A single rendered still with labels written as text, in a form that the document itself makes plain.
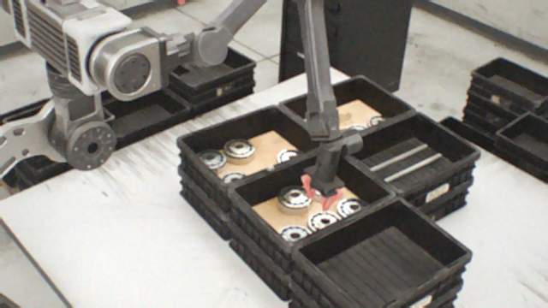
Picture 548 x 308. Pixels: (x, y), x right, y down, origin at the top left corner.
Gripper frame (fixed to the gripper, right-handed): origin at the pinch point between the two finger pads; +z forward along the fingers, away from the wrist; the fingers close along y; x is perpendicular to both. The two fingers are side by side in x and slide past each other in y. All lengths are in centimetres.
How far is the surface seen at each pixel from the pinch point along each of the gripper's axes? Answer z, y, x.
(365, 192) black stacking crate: 6.7, 3.7, -22.2
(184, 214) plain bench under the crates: 28, 39, 19
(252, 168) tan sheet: 13.3, 35.5, -2.5
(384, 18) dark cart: 23, 132, -151
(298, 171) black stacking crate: 5.8, 20.1, -8.5
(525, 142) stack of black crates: 37, 25, -148
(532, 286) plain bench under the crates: 19, -44, -53
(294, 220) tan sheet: 12.3, 7.5, 0.5
